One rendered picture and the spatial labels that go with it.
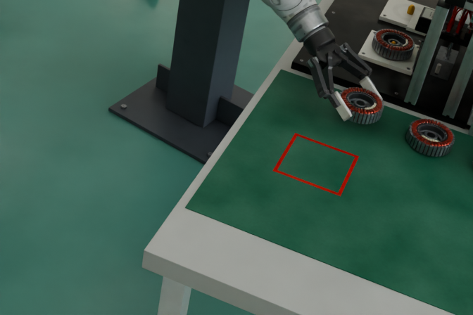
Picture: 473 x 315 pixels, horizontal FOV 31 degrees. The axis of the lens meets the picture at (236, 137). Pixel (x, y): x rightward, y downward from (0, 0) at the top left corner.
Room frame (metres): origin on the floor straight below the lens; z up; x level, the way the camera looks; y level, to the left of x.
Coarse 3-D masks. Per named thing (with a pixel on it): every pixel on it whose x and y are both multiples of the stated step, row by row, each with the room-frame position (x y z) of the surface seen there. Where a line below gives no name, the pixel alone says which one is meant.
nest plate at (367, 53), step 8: (368, 40) 2.08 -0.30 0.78; (368, 48) 2.04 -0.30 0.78; (416, 48) 2.09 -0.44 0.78; (360, 56) 2.00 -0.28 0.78; (368, 56) 1.99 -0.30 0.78; (376, 56) 2.00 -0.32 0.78; (384, 64) 1.98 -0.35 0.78; (392, 64) 1.98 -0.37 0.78; (400, 64) 1.99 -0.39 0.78; (408, 64) 2.00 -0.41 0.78; (408, 72) 1.96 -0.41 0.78
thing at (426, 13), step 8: (424, 8) 2.06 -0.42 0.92; (424, 16) 2.01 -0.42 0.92; (432, 16) 2.02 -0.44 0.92; (408, 24) 2.03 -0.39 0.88; (416, 24) 2.04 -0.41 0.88; (424, 24) 2.00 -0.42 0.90; (416, 32) 2.01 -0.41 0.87; (424, 32) 2.00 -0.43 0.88; (464, 32) 2.01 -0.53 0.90; (448, 40) 1.98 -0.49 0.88; (456, 40) 1.98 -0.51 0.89; (464, 40) 1.97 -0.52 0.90; (448, 48) 1.99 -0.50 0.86; (448, 56) 1.99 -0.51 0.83
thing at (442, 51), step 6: (444, 48) 2.04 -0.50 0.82; (438, 54) 2.00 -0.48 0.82; (444, 54) 2.01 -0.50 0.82; (450, 54) 2.02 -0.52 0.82; (456, 54) 2.02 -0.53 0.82; (438, 60) 1.98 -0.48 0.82; (444, 60) 1.98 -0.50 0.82; (450, 60) 1.99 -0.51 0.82; (444, 66) 1.98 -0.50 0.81; (450, 66) 1.97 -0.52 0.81; (432, 72) 1.98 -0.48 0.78; (444, 72) 1.98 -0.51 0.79; (450, 72) 1.97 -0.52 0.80; (444, 78) 1.97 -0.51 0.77
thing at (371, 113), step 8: (352, 88) 1.78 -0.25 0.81; (360, 88) 1.79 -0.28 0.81; (344, 96) 1.74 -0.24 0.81; (352, 96) 1.76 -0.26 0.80; (360, 96) 1.77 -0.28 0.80; (368, 96) 1.77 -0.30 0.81; (376, 96) 1.77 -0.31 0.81; (352, 104) 1.74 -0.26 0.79; (360, 104) 1.75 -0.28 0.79; (368, 104) 1.76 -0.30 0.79; (376, 104) 1.73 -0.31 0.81; (352, 112) 1.69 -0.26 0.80; (360, 112) 1.69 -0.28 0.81; (368, 112) 1.69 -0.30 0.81; (376, 112) 1.70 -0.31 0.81; (352, 120) 1.69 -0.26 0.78; (360, 120) 1.68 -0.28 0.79; (368, 120) 1.69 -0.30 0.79; (376, 120) 1.70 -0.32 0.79
